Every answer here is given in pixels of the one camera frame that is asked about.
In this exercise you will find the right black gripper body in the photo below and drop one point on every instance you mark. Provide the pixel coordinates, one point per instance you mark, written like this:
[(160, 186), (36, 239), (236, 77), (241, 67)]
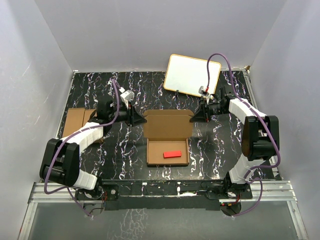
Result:
[(216, 109)]

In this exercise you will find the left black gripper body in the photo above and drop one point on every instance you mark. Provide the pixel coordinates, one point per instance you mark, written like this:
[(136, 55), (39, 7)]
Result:
[(123, 114)]

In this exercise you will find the brown cardboard box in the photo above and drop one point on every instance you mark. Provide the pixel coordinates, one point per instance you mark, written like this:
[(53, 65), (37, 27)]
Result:
[(76, 119), (167, 130)]

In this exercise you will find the red rectangular block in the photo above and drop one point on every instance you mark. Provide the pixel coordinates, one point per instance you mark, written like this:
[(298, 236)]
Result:
[(172, 154)]

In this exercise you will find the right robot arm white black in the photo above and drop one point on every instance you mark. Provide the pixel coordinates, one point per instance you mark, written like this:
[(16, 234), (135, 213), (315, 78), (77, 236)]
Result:
[(260, 141)]

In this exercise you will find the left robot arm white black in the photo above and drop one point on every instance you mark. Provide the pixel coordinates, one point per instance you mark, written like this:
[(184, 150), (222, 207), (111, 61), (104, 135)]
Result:
[(61, 160)]

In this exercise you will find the folded brown cardboard box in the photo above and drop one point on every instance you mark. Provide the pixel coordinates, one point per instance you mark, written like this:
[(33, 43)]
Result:
[(76, 119)]

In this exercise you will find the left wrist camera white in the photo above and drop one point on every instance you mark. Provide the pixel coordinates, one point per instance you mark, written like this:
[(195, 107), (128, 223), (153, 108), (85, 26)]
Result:
[(126, 96)]

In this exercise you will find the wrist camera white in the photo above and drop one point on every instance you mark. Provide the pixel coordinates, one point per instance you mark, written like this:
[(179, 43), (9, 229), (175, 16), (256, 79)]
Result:
[(203, 92), (126, 96)]

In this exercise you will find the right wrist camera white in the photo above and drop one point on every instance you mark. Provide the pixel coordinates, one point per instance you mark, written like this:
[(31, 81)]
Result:
[(203, 92)]

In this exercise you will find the white board yellow frame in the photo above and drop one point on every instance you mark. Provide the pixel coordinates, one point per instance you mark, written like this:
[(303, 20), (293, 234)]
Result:
[(187, 74)]

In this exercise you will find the black base frame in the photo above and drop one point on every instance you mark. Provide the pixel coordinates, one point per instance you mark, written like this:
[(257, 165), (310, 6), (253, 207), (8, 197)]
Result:
[(164, 194)]

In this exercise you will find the aluminium rail frame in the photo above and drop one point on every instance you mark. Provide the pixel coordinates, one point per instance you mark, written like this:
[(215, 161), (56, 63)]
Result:
[(272, 191)]

